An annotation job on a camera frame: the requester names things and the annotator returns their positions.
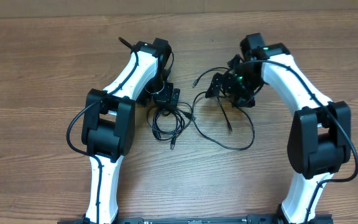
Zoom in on thin black cable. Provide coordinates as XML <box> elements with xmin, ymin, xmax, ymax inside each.
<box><xmin>191</xmin><ymin>67</ymin><xmax>256</xmax><ymax>152</ymax></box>

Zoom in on black USB cable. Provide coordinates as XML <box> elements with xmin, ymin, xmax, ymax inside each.
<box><xmin>146</xmin><ymin>102</ymin><xmax>195</xmax><ymax>150</ymax></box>

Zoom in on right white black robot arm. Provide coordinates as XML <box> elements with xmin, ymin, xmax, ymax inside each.
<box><xmin>205</xmin><ymin>33</ymin><xmax>358</xmax><ymax>223</ymax></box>

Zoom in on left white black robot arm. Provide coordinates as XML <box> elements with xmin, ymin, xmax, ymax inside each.
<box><xmin>66</xmin><ymin>38</ymin><xmax>174</xmax><ymax>223</ymax></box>

